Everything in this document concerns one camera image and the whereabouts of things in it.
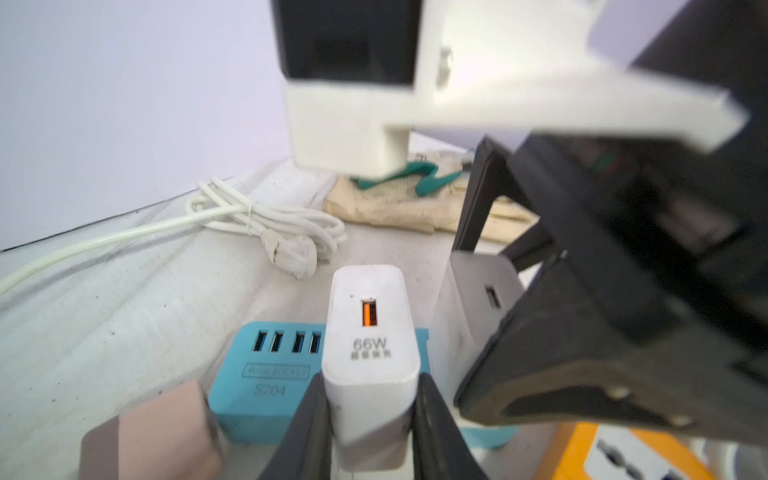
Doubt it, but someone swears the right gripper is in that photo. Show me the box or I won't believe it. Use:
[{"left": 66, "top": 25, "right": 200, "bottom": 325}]
[{"left": 452, "top": 1, "right": 767, "bottom": 445}]

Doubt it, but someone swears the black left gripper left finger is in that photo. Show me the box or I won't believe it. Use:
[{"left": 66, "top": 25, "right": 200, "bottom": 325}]
[{"left": 258, "top": 374, "right": 332, "bottom": 480}]

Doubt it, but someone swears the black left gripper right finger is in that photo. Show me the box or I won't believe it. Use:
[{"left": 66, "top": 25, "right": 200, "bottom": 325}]
[{"left": 412, "top": 373, "right": 487, "bottom": 480}]

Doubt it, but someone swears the white charger plug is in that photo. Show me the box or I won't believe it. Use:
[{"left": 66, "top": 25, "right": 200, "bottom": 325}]
[
  {"left": 321, "top": 265, "right": 421, "bottom": 473},
  {"left": 427, "top": 251, "right": 524, "bottom": 415}
]

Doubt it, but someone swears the small blue power strip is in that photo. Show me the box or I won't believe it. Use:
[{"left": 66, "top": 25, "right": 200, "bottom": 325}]
[{"left": 206, "top": 320, "right": 520, "bottom": 451}]

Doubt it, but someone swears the pink usb charger plug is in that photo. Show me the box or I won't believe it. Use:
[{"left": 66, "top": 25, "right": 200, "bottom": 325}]
[{"left": 78, "top": 380, "right": 223, "bottom": 480}]

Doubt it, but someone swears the orange power strip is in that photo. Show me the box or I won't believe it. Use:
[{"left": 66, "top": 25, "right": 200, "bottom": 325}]
[{"left": 534, "top": 422, "right": 714, "bottom": 480}]

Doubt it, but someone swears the green grey work glove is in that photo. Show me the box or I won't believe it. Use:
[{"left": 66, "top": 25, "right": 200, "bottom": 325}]
[{"left": 352, "top": 160, "right": 463, "bottom": 197}]

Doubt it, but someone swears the beige work glove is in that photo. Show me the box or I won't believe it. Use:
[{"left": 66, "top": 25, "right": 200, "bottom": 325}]
[{"left": 322, "top": 149, "right": 541, "bottom": 244}]

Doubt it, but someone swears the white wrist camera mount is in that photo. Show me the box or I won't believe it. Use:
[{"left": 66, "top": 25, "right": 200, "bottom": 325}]
[{"left": 271, "top": 1, "right": 749, "bottom": 179}]

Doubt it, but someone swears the white cable far right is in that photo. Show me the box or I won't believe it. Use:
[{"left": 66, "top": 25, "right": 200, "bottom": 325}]
[{"left": 0, "top": 177, "right": 349, "bottom": 298}]

